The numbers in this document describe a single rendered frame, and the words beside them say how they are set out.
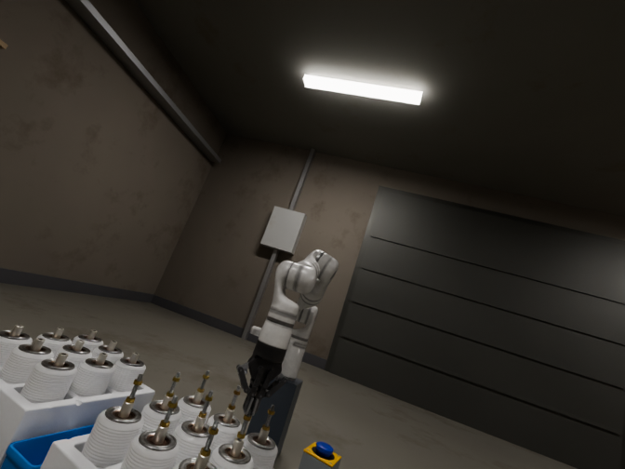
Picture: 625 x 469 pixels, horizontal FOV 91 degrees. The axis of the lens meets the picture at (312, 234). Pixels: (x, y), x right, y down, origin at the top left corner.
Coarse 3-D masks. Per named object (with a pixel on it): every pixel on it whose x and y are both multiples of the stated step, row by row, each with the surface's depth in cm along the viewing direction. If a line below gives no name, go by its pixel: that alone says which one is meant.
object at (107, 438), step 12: (96, 420) 66; (108, 420) 65; (96, 432) 64; (108, 432) 64; (120, 432) 64; (132, 432) 66; (96, 444) 63; (108, 444) 63; (120, 444) 64; (96, 456) 63; (108, 456) 63; (120, 456) 65
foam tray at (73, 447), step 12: (60, 444) 64; (72, 444) 65; (84, 444) 67; (48, 456) 63; (60, 456) 62; (72, 456) 61; (84, 456) 63; (48, 468) 62; (60, 468) 61; (72, 468) 60; (84, 468) 59; (96, 468) 60; (108, 468) 61
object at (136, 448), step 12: (132, 444) 61; (132, 456) 59; (144, 456) 59; (156, 456) 59; (168, 456) 61; (120, 468) 60; (132, 468) 58; (144, 468) 58; (156, 468) 59; (168, 468) 61
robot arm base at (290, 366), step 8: (288, 344) 135; (296, 344) 134; (304, 344) 136; (288, 352) 134; (296, 352) 133; (288, 360) 132; (296, 360) 133; (288, 368) 132; (296, 368) 133; (288, 376) 131; (296, 376) 134
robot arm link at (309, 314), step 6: (306, 312) 138; (312, 312) 138; (300, 318) 138; (306, 318) 137; (312, 318) 137; (306, 324) 139; (312, 324) 138; (294, 330) 137; (300, 330) 136; (306, 330) 136; (294, 336) 135; (300, 336) 135; (306, 336) 136
